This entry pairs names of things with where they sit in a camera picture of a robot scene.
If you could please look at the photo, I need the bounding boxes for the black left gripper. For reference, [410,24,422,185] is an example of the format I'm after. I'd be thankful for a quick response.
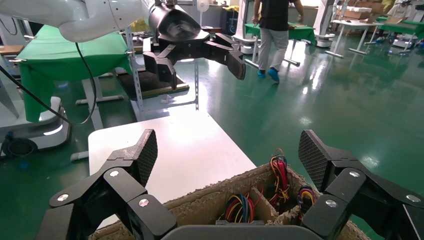
[143,3,247,90]

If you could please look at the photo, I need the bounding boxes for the white long table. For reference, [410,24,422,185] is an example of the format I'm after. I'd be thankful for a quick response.
[326,19,382,59]

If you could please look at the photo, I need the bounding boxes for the person in grey trousers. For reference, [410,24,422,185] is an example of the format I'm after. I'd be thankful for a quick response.
[251,0,305,84]

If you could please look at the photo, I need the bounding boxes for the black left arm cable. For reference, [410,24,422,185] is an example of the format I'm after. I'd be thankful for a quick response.
[0,42,98,127]

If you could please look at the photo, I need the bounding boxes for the dark mat board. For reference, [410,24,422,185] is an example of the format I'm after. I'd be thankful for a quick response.
[117,71,190,100]

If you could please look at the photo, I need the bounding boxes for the seated person in white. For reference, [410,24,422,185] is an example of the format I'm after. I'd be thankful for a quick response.
[385,0,414,20]

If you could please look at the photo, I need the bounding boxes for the white standing fan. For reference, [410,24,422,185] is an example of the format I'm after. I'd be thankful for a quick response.
[196,0,211,27]

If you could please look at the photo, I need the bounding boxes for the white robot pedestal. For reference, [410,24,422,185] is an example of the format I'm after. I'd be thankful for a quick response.
[231,0,263,56]
[312,0,337,48]

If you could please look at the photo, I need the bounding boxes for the table with green cloth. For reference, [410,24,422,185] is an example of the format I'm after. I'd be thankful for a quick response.
[16,24,133,123]
[375,16,424,55]
[244,22,317,67]

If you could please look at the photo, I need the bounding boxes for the stacked cardboard boxes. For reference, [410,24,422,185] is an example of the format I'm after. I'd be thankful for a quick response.
[342,0,385,21]

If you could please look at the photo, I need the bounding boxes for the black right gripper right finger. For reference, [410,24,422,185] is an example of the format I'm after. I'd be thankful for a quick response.
[297,129,424,240]

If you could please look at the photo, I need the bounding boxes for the white rounded table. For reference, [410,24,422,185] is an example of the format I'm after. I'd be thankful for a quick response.
[70,110,258,229]

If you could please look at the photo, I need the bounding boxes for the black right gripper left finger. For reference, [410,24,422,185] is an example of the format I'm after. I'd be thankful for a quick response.
[35,129,178,240]

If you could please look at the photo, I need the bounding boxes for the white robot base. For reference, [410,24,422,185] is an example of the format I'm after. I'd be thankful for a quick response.
[0,96,72,157]

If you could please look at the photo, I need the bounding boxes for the grey metal shelf rack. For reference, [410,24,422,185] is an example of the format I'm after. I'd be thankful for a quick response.
[124,26,200,122]

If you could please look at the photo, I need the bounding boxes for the black coiled cable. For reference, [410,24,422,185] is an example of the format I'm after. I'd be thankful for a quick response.
[0,132,38,159]

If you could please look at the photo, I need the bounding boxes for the power supply with coloured cables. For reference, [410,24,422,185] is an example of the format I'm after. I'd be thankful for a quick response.
[224,193,256,223]
[268,148,291,213]
[297,185,318,218]

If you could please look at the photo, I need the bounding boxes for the worn cardboard divider box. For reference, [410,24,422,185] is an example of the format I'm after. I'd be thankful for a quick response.
[89,163,372,240]

